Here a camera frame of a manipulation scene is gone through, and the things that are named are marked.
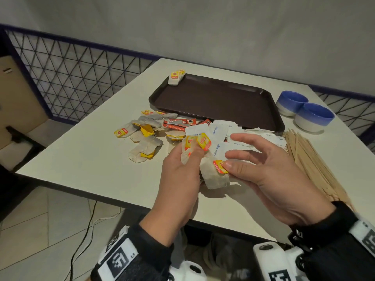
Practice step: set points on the person's left hand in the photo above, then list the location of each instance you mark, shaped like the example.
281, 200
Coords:
175, 193

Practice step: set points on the person's right hand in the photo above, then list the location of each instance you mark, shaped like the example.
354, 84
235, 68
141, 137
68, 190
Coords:
278, 184

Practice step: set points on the bundle of wooden stir sticks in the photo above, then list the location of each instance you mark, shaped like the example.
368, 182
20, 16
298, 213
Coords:
313, 166

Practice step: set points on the white tea bag yellow tag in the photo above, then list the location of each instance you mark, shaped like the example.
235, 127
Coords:
215, 178
182, 73
173, 79
179, 75
202, 140

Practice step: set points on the pile of tea bags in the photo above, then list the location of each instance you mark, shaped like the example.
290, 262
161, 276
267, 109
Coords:
146, 134

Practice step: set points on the red Nescafe coffee sachets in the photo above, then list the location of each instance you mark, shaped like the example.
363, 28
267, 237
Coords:
178, 123

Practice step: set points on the pile of white sugar packets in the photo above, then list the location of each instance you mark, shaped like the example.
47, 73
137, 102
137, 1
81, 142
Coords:
219, 131

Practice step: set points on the brown plastic tray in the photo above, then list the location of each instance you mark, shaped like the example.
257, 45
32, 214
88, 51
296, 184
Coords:
216, 102

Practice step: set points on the person's grey trousers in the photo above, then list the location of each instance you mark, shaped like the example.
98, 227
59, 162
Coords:
222, 254

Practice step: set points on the black wristband white markers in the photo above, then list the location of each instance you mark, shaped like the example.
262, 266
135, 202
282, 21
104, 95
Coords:
337, 248
137, 257

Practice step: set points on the blue and white bowl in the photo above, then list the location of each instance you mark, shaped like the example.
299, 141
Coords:
291, 103
313, 117

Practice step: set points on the purple metal mesh railing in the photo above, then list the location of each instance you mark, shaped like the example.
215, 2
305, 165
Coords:
73, 73

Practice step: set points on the black metal table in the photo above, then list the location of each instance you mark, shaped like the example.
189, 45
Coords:
17, 143

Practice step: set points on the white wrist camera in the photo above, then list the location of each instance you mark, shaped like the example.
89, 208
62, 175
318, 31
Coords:
272, 263
187, 272

